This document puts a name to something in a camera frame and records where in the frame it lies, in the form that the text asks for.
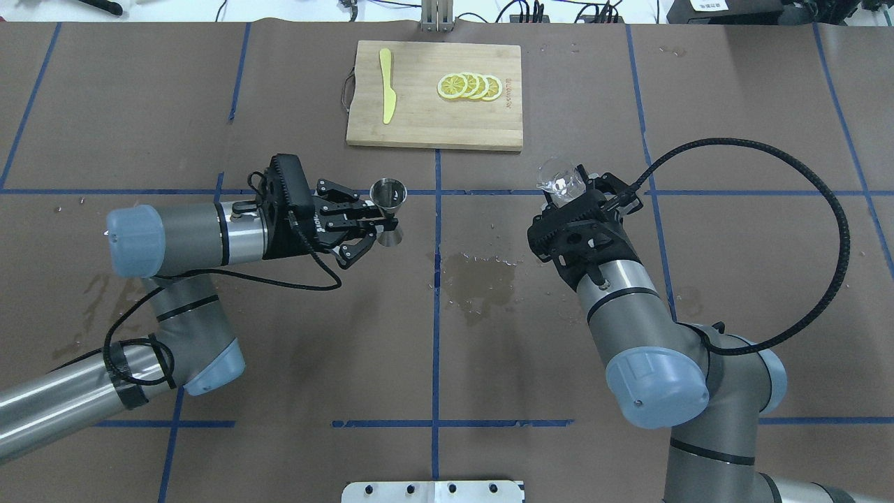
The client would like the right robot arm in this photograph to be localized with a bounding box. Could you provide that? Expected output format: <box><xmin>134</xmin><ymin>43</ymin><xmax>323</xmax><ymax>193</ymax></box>
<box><xmin>527</xmin><ymin>165</ymin><xmax>874</xmax><ymax>502</ymax></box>

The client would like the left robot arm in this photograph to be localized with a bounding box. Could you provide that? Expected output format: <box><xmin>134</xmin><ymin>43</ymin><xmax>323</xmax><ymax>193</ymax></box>
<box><xmin>2</xmin><ymin>175</ymin><xmax>408</xmax><ymax>464</ymax></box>

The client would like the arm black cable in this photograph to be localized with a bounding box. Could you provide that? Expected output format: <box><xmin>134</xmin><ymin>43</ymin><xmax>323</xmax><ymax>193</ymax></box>
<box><xmin>608</xmin><ymin>137</ymin><xmax>851</xmax><ymax>357</ymax></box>
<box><xmin>102</xmin><ymin>210</ymin><xmax>344</xmax><ymax>392</ymax></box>

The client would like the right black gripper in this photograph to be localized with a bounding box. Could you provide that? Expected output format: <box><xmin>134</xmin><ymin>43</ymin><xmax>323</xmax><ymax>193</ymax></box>
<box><xmin>527</xmin><ymin>165</ymin><xmax>644</xmax><ymax>289</ymax></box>

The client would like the aluminium frame post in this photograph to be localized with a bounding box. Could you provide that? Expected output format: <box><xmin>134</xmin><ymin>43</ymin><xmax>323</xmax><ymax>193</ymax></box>
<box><xmin>420</xmin><ymin>0</ymin><xmax>455</xmax><ymax>33</ymax></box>

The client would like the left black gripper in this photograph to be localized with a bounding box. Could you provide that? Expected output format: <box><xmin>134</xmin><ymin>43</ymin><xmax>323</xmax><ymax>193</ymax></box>
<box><xmin>264</xmin><ymin>179</ymin><xmax>400</xmax><ymax>270</ymax></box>

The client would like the bamboo cutting board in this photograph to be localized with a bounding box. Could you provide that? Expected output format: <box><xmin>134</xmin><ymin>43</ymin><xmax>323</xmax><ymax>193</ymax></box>
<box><xmin>346</xmin><ymin>41</ymin><xmax>524</xmax><ymax>152</ymax></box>

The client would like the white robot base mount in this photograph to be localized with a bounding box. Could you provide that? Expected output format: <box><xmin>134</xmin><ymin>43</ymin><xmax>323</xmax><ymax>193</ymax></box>
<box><xmin>341</xmin><ymin>480</ymin><xmax>526</xmax><ymax>502</ymax></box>

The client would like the steel double jigger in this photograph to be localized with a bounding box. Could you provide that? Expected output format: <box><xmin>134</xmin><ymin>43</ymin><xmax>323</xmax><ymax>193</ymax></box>
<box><xmin>369</xmin><ymin>177</ymin><xmax>408</xmax><ymax>247</ymax></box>

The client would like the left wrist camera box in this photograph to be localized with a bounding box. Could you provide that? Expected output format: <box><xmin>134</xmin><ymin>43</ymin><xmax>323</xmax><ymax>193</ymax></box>
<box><xmin>268</xmin><ymin>154</ymin><xmax>316</xmax><ymax>235</ymax></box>

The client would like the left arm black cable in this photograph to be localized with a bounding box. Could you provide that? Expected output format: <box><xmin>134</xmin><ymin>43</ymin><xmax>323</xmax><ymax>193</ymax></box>
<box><xmin>102</xmin><ymin>210</ymin><xmax>344</xmax><ymax>392</ymax></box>

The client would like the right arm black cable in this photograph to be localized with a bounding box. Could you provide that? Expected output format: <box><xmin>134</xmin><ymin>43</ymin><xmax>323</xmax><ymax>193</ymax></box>
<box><xmin>608</xmin><ymin>137</ymin><xmax>851</xmax><ymax>357</ymax></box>

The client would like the yellow plastic knife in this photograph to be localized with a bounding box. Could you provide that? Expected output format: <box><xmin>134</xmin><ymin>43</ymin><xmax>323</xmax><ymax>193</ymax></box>
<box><xmin>378</xmin><ymin>48</ymin><xmax>398</xmax><ymax>125</ymax></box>

